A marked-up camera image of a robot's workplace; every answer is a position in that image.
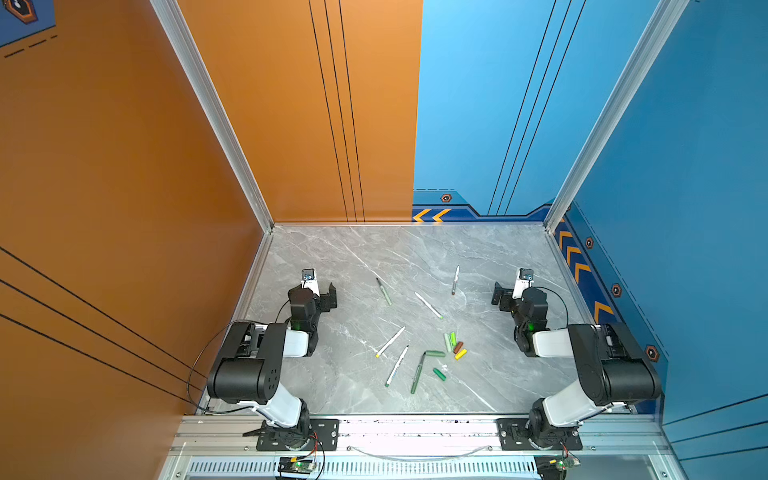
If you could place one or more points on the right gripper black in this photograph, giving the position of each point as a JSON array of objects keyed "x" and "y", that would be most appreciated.
[{"x": 501, "y": 294}]

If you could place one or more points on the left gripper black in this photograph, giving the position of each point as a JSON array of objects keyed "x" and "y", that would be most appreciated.
[{"x": 327, "y": 297}]

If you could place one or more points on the white pen dark green end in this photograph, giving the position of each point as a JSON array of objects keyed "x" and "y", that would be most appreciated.
[{"x": 384, "y": 291}]

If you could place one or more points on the white pen brown end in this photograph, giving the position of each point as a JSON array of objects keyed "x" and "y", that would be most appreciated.
[{"x": 455, "y": 281}]

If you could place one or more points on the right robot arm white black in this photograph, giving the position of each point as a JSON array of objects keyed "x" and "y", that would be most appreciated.
[{"x": 612, "y": 370}]

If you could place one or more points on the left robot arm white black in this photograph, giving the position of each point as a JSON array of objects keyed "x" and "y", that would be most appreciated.
[{"x": 247, "y": 369}]

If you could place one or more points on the white pen yellow end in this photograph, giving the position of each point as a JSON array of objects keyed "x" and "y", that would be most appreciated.
[{"x": 389, "y": 342}]

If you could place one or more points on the white pen light green end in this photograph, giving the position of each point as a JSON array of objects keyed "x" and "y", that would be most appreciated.
[{"x": 429, "y": 305}]

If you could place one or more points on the white pen green tip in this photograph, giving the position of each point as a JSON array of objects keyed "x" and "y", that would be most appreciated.
[{"x": 396, "y": 366}]

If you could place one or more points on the dark green capped pen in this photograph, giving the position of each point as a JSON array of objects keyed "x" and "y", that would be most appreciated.
[{"x": 419, "y": 368}]

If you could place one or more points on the right green circuit board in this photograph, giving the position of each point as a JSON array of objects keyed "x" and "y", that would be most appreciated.
[{"x": 555, "y": 468}]

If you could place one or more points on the green circuit board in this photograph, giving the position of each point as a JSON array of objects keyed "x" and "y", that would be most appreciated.
[
  {"x": 555, "y": 468},
  {"x": 296, "y": 468}
]

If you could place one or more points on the left green circuit board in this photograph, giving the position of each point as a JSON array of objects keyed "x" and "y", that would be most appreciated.
[{"x": 296, "y": 468}]

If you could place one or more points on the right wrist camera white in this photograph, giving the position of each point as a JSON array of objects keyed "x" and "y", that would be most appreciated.
[{"x": 523, "y": 281}]

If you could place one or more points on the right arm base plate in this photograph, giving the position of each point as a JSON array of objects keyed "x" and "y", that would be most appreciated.
[{"x": 518, "y": 434}]

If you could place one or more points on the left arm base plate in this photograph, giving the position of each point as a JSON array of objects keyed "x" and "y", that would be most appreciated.
[{"x": 300, "y": 438}]

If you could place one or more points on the aluminium front rail frame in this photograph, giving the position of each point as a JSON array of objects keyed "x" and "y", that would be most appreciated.
[{"x": 429, "y": 446}]

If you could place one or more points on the left aluminium corner post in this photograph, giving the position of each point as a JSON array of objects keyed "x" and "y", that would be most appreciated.
[{"x": 177, "y": 31}]

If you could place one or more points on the aluminium corner post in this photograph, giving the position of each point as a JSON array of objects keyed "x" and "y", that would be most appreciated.
[
  {"x": 655, "y": 35},
  {"x": 177, "y": 31}
]

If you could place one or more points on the right aluminium corner post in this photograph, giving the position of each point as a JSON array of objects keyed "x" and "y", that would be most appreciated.
[{"x": 655, "y": 35}]

